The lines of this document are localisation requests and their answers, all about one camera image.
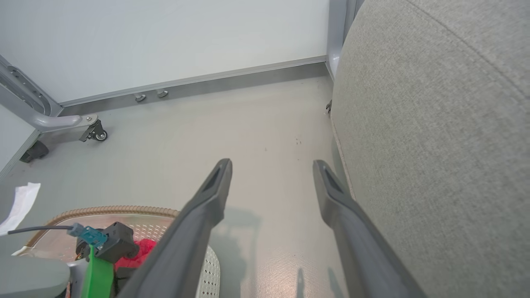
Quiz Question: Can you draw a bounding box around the black caster wheel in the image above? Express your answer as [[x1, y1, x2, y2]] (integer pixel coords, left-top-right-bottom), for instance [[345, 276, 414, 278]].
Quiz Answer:
[[19, 141, 49, 163]]

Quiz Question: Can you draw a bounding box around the white perforated basket brown rim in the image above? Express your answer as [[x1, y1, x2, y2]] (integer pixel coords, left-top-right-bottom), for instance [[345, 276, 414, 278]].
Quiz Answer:
[[12, 206, 221, 298]]

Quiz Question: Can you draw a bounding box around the thin black cable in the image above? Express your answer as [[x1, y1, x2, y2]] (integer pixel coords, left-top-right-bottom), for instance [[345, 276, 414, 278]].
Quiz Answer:
[[7, 226, 75, 236]]

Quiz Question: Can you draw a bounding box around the white paper sheet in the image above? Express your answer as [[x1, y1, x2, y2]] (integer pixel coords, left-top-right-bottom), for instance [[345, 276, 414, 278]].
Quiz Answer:
[[0, 182, 41, 236]]

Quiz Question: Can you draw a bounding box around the green camera mount band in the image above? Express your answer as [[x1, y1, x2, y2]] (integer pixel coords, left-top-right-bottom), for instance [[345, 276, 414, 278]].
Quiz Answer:
[[81, 244, 115, 298]]

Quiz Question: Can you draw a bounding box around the grey vertical frame post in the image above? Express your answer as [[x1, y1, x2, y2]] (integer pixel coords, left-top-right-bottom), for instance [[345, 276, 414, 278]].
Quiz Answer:
[[326, 0, 365, 80]]

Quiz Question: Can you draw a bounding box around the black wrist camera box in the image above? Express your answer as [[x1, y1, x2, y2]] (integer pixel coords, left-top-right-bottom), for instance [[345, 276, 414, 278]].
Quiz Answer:
[[76, 222, 140, 264]]

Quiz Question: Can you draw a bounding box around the red clothing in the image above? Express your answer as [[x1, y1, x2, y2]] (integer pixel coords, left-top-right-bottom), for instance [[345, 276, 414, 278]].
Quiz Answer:
[[115, 238, 158, 269]]

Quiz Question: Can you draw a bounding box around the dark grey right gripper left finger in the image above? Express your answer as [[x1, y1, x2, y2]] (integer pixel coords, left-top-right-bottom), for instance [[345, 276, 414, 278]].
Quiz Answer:
[[117, 159, 233, 298]]

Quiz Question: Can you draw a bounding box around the teal cable connector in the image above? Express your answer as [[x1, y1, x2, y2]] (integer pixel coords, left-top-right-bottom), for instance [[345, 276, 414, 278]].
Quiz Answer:
[[68, 223, 108, 250]]

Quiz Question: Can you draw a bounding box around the grey metal frame leg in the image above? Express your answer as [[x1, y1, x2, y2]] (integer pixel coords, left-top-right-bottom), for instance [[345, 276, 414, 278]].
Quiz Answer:
[[0, 55, 99, 134]]

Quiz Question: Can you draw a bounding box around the grey fabric sofa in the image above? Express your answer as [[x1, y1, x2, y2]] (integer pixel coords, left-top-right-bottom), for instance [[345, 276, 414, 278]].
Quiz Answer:
[[330, 0, 530, 298]]

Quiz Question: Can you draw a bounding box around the small grey caster wheel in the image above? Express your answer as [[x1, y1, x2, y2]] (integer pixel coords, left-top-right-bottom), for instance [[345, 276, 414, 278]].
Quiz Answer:
[[79, 120, 108, 142]]

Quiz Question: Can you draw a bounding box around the aluminium baseboard rail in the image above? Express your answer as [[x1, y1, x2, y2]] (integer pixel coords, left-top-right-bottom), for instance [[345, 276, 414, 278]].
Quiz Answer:
[[60, 56, 330, 117]]

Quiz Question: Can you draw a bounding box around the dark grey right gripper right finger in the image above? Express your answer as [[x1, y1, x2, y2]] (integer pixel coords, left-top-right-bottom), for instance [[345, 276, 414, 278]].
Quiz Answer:
[[313, 160, 427, 298]]

